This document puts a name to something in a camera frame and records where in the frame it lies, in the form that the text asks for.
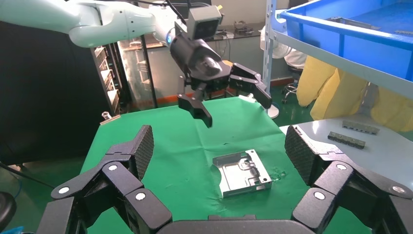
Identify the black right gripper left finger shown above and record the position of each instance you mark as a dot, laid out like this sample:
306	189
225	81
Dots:
119	187

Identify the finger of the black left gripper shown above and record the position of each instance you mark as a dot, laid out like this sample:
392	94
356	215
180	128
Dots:
197	109
255	87

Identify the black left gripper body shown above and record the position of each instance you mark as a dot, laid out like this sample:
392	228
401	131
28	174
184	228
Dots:
200	64

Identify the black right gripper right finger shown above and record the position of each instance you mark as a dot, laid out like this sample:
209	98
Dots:
338	184

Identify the stamped sheet metal chassis part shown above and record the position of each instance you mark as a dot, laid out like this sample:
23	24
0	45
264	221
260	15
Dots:
355	23
242	174

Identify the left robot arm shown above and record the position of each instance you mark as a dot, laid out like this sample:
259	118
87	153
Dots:
96	19

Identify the office chair wheeled base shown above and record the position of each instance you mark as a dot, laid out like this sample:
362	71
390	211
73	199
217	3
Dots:
290	88

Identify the green table cloth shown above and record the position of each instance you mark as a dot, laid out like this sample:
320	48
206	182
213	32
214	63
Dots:
193	145

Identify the grey notched metal strip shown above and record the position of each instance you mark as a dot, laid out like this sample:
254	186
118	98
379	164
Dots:
360	127
346	140

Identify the yellow plastic bag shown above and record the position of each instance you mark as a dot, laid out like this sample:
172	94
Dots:
314	80

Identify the yellow cloth cover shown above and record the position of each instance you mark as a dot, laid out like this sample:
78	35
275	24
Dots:
348	97

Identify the black storage rack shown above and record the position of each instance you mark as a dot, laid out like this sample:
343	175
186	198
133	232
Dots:
106	80

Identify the blue plastic bin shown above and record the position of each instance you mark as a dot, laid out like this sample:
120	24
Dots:
355	48

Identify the black round object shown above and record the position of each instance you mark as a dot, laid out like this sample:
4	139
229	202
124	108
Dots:
6	210

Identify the perforated grey steel shelf post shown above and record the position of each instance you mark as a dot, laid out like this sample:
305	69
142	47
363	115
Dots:
269	48

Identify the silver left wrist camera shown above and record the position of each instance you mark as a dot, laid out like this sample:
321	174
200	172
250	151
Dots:
205	22

